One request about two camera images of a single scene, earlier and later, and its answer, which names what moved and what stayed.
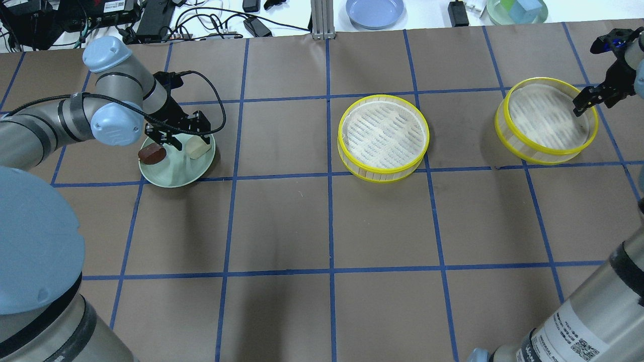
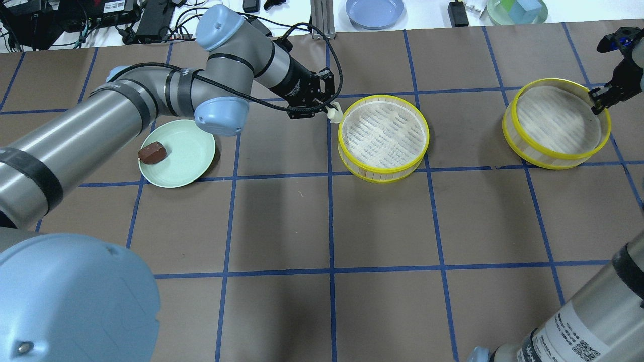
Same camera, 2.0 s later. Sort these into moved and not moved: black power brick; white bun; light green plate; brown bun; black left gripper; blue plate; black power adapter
Moved: white bun; black left gripper
Not moved: black power brick; blue plate; light green plate; black power adapter; brown bun
